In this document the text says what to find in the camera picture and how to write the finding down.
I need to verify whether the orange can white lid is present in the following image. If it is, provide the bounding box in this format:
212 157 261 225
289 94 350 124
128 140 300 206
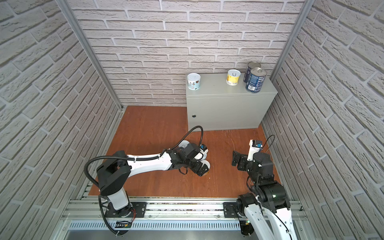
201 160 211 176

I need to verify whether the blue Progresso soup can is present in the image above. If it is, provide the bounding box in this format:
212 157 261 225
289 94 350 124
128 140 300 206
246 68 267 93

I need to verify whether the yellow label can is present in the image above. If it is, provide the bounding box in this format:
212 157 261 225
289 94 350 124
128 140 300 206
226 69 241 86

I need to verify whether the red label soup can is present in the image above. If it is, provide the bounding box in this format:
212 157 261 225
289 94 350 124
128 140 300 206
244 62 261 83

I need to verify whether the white grey label can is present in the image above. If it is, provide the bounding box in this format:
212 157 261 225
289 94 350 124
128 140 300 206
178 140 190 148

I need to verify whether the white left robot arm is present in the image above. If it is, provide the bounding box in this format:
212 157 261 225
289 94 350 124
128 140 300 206
94 148 211 211

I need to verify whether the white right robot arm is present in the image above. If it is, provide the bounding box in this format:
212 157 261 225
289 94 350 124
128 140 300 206
223 152 297 240

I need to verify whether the grey metal cabinet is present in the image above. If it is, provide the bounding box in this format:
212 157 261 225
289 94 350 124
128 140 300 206
186 73 278 131

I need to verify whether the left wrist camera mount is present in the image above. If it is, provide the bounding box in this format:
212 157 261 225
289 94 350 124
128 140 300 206
180 143 208 162

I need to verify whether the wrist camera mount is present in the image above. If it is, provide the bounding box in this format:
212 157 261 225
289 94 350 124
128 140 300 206
180 143 208 162
246 140 274 180

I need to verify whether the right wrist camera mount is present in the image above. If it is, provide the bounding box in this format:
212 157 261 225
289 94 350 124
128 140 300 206
246 140 274 180

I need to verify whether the black corrugated left cable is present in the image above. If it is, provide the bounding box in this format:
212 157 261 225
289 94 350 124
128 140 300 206
83 125 205 188

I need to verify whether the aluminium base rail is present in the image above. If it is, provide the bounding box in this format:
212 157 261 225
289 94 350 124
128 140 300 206
62 197 310 235

